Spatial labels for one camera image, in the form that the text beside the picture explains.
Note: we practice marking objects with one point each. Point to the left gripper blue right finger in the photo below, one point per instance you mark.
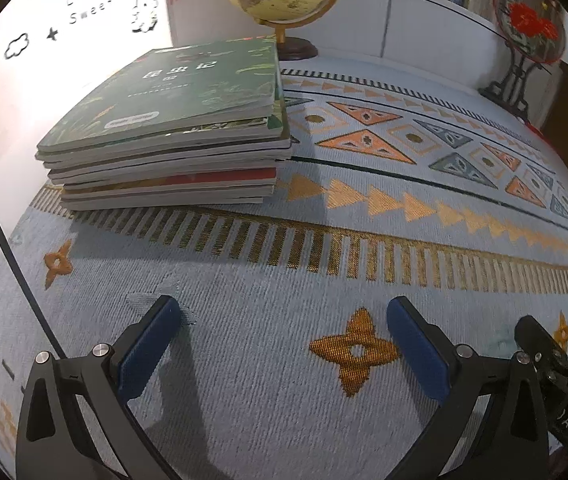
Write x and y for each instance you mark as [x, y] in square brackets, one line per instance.
[444, 376]

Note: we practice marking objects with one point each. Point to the black ornate fan stand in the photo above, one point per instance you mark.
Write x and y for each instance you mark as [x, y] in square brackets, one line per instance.
[509, 92]

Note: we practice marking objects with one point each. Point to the top green cover book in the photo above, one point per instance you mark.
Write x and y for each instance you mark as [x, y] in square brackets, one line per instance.
[171, 89]

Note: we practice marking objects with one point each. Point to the round red flower embroidery fan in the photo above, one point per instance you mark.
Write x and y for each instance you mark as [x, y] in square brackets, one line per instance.
[533, 27]

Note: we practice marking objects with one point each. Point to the patterned grey orange table mat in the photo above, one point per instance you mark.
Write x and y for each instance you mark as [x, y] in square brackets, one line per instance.
[283, 369]

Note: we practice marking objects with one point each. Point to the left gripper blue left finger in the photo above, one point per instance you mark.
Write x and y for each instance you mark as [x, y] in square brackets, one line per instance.
[119, 373]

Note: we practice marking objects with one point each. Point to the stack of books under top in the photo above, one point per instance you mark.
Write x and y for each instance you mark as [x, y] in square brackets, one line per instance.
[222, 163]

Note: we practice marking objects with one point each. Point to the white bookshelf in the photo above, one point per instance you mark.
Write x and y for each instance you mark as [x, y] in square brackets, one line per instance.
[431, 36]

